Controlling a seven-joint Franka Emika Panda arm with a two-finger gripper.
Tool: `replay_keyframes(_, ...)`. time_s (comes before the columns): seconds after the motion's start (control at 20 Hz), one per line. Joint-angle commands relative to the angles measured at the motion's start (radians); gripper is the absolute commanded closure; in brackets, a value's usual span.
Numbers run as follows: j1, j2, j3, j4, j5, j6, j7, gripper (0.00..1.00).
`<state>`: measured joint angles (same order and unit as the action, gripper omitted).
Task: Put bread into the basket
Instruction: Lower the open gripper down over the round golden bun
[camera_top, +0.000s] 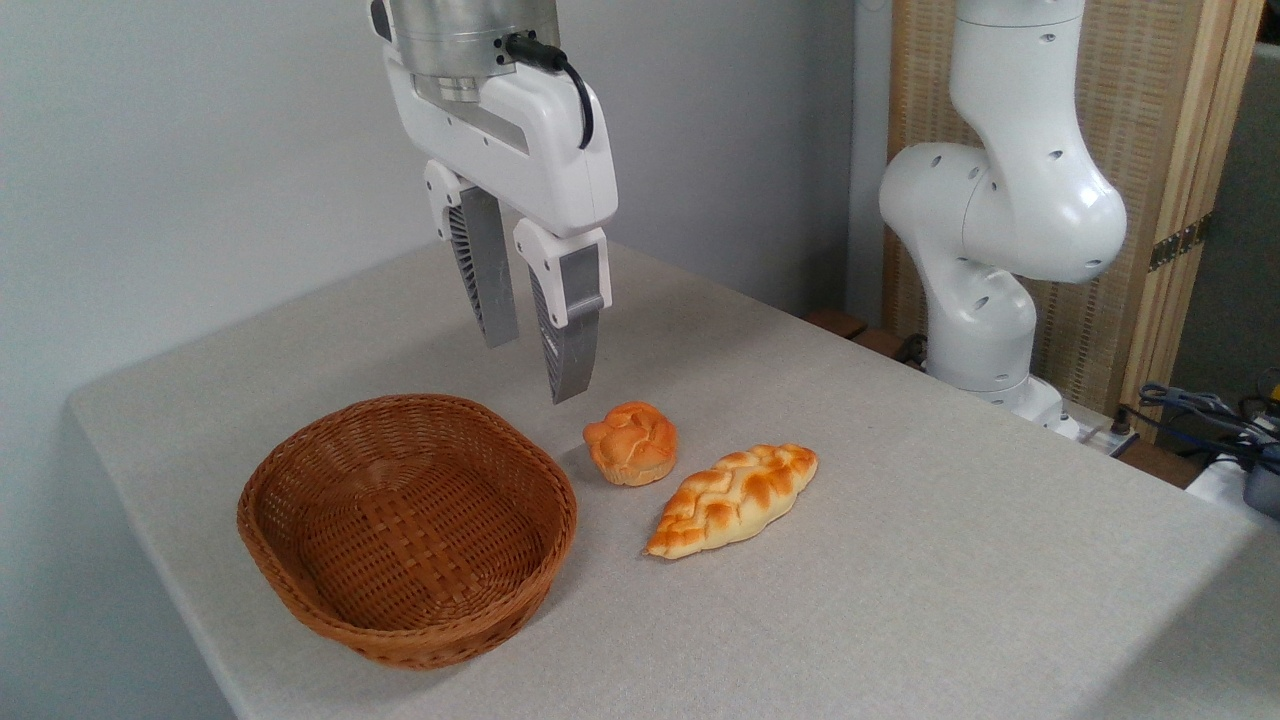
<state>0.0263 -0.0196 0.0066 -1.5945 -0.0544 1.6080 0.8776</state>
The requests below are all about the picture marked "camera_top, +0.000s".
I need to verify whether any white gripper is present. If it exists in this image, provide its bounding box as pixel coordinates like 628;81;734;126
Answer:
383;44;620;405

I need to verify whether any round orange bread bun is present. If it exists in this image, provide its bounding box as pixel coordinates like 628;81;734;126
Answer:
583;401;679;488

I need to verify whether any brown wicker basket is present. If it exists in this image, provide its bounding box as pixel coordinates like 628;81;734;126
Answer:
237;393;579;670

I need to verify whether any long braided bread loaf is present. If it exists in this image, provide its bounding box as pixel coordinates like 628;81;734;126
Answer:
644;443;819;560

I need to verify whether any brown wooden block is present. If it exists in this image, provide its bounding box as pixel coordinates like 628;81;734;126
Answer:
804;308;870;342
850;328;909;361

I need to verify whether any grey tablecloth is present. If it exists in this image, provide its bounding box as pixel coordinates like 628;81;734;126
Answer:
66;240;1280;720

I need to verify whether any brass screen hinge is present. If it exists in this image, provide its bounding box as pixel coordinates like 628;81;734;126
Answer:
1147;214;1214;272

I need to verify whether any wooden folding screen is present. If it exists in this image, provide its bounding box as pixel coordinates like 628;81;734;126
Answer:
882;0;1267;442

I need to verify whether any grey box device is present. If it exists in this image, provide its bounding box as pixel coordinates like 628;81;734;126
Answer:
1242;444;1280;521

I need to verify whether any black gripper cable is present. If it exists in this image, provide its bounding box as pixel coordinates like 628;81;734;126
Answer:
504;33;596;151

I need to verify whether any blue and black cable bundle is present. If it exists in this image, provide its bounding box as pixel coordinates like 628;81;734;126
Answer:
1136;382;1280;463

